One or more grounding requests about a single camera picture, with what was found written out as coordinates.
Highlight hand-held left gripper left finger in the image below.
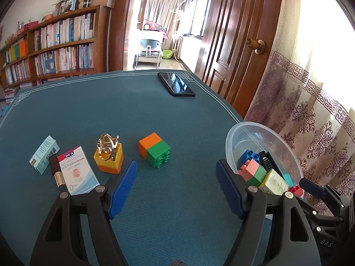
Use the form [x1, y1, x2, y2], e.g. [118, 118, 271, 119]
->
[29, 160, 138, 266]

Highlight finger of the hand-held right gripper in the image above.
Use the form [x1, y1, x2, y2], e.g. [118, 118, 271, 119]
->
[299, 178, 347, 208]
[300, 198, 344, 223]

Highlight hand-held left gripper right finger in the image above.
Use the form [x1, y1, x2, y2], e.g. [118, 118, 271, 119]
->
[216, 159, 322, 266]

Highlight red toy block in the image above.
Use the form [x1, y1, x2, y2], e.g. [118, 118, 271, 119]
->
[288, 185, 304, 198]

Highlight yellow orange toy block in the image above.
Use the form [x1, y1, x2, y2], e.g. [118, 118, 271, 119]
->
[93, 142, 124, 174]

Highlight pink green toy block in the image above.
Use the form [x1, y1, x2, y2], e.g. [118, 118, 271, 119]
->
[238, 161, 267, 187]

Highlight green white ointment box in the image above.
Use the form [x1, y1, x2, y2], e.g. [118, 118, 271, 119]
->
[258, 169, 290, 196]

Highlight blue toy block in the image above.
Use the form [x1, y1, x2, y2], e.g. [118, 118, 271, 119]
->
[237, 149, 262, 168]

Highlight metal key rings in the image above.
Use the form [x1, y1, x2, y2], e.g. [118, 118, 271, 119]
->
[97, 133, 120, 161]

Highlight black folding comb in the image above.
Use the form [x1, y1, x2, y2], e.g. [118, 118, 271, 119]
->
[258, 151, 283, 176]

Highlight white baby wash box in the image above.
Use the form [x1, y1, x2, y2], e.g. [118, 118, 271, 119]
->
[57, 146, 100, 195]

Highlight orange green toy block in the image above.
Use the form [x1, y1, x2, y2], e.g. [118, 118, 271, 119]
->
[139, 133, 171, 168]

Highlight clear plastic bowl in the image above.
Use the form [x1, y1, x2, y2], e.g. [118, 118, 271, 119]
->
[225, 121, 304, 200]

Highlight brown lipstick gold cap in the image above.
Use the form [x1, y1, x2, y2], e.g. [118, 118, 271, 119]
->
[49, 154, 66, 187]

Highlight pale teal slim carton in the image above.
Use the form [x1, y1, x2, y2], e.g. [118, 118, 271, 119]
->
[30, 135, 60, 175]

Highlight teal cloth covered desktop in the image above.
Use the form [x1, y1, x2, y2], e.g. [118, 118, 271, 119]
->
[0, 69, 274, 266]

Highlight purple patterned curtain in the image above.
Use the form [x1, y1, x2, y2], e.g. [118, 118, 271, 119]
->
[244, 0, 355, 217]

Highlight black smartphone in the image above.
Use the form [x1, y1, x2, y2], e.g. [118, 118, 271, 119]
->
[158, 72, 196, 97]

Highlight white potty chair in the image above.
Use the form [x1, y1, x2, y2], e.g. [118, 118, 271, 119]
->
[133, 19, 168, 70]

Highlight brass door knob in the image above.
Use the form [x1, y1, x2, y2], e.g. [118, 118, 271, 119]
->
[246, 37, 265, 54]

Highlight stack of books on floor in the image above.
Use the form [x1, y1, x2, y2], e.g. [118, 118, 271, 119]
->
[0, 84, 21, 103]

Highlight tall wooden bookcase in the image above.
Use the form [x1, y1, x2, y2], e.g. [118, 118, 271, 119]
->
[28, 5, 111, 82]

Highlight brown panelled wooden door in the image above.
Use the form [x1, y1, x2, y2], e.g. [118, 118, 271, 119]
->
[194, 0, 285, 118]

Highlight white drying rack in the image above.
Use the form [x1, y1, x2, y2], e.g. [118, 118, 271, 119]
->
[170, 0, 195, 61]

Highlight rows of upright books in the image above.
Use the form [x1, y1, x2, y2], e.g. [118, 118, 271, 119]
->
[33, 13, 95, 74]

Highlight rows of colourful books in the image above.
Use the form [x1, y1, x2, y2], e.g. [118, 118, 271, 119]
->
[4, 40, 31, 84]

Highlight beige curtain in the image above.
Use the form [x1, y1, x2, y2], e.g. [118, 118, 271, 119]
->
[144, 0, 192, 50]

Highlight low wooden bookcase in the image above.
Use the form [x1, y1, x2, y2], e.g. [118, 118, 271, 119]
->
[0, 32, 34, 88]

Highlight window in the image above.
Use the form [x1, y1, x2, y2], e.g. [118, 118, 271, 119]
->
[190, 0, 215, 36]

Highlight red flat box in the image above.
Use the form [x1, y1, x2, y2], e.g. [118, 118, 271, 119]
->
[17, 21, 39, 35]

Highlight film strip picture frame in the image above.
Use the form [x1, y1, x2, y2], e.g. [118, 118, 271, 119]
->
[59, 0, 78, 14]

